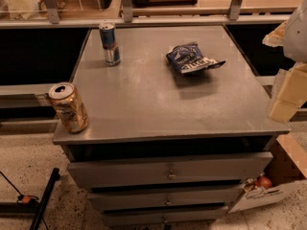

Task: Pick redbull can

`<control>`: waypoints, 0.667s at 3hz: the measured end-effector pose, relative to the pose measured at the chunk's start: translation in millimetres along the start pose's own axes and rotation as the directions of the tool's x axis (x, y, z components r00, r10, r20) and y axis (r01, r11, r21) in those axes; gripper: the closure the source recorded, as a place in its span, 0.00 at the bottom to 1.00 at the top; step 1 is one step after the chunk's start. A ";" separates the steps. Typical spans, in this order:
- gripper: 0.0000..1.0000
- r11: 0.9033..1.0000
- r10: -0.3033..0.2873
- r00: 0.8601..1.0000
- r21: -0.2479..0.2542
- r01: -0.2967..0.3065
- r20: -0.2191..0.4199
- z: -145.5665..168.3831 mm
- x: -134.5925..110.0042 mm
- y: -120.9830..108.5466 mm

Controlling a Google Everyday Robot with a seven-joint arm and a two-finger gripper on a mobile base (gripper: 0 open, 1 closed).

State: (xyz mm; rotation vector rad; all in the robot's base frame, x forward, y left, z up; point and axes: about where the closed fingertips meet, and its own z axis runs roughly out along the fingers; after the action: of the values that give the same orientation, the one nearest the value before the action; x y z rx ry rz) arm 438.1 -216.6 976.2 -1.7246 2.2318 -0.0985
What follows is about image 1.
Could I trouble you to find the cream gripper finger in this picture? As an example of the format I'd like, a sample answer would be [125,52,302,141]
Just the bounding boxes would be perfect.
[262,21,287,47]
[268,62,307,123]

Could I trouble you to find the blue silver redbull can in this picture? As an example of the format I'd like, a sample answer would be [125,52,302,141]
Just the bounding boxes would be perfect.
[99,23,120,66]

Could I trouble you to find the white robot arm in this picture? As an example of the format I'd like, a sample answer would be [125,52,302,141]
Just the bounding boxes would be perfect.
[262,0,307,123]

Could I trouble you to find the gold beverage can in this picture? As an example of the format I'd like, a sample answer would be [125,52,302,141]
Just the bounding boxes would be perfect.
[48,82,88,133]

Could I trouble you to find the cardboard box with items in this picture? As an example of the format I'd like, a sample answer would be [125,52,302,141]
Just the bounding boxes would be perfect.
[229,134,307,213]

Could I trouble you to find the blue crumpled chip bag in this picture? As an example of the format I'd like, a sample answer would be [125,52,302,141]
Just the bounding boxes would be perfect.
[166,42,225,75]

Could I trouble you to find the grey drawer cabinet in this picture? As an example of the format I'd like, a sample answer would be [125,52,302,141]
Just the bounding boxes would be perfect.
[54,26,288,226]

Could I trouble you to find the grey metal railing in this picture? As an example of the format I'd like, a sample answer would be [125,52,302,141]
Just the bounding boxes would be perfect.
[0,0,303,29]

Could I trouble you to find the black tripod leg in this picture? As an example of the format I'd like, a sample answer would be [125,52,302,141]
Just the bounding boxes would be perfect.
[30,168,60,230]

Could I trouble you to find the black cable with orange clip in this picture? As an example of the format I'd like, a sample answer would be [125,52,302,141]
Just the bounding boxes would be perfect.
[0,170,51,230]

